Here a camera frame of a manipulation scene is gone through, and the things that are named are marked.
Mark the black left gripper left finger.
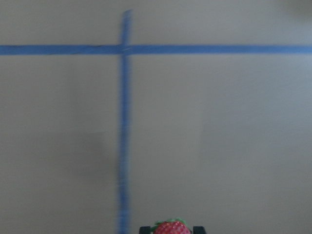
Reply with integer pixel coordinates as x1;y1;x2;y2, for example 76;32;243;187
139;226;152;234

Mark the red strawberry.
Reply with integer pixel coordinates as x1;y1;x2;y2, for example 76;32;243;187
151;218;192;234

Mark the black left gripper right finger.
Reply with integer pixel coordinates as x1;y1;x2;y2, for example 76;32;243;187
193;226;204;234

